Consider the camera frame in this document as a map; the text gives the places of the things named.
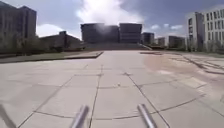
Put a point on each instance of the grey concrete slab pavement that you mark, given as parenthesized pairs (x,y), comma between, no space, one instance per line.
(113,86)

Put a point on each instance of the grey stone kerb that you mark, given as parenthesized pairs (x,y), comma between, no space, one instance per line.
(85,57)

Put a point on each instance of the red brick path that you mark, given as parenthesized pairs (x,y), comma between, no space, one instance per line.
(85,54)

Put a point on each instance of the wide dark building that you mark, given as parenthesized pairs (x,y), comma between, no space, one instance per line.
(110,33)

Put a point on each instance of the small dark building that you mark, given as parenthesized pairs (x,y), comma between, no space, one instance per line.
(148,38)

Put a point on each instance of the low dark building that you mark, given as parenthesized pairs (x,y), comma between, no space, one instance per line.
(61,40)

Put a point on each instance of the robot's own part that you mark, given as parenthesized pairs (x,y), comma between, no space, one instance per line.
(80,117)
(146,116)

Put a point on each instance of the pale low building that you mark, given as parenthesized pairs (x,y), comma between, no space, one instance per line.
(175,42)

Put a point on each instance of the grass strip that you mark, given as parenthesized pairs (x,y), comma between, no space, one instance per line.
(33,57)

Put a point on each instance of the row of trees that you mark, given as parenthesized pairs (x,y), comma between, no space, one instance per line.
(23,45)

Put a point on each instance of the tall dark building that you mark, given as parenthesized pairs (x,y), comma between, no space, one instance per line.
(16,21)

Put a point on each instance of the white building with windows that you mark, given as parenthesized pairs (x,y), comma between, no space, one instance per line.
(213,28)

